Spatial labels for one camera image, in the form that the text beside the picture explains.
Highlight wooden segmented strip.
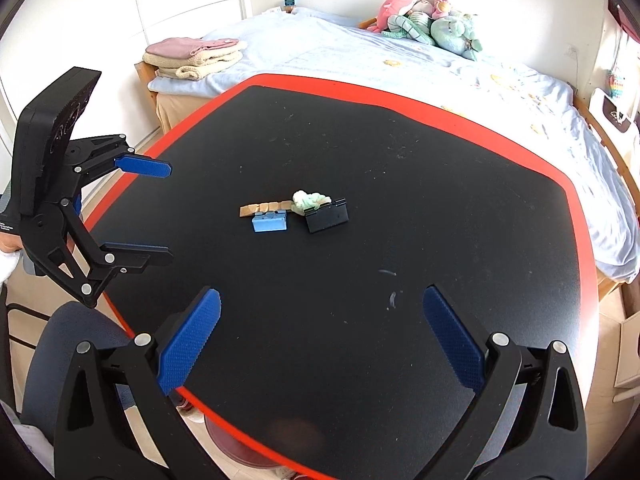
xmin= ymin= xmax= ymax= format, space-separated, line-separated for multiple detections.
xmin=239 ymin=200 xmax=293 ymax=218

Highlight blue binder clip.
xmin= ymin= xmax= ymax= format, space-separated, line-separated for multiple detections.
xmin=252 ymin=210 xmax=288 ymax=233

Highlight white green tissue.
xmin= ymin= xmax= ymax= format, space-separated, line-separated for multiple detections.
xmin=291 ymin=190 xmax=332 ymax=216

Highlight black binder clip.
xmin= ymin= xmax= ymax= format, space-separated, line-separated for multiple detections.
xmin=304 ymin=198 xmax=349 ymax=234

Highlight pink trash bin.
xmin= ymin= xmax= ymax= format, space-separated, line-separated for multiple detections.
xmin=204 ymin=417 xmax=288 ymax=470

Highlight person's legs dark trousers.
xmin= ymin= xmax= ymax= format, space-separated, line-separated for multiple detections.
xmin=21 ymin=302 xmax=130 ymax=444

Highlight folded towels stack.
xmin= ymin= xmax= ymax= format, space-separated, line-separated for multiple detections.
xmin=142 ymin=37 xmax=245 ymax=80

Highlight small teal clock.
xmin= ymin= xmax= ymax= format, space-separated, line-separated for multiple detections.
xmin=283 ymin=0 xmax=295 ymax=13

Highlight plush toy pile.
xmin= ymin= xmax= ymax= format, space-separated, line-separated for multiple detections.
xmin=358 ymin=0 xmax=483 ymax=61

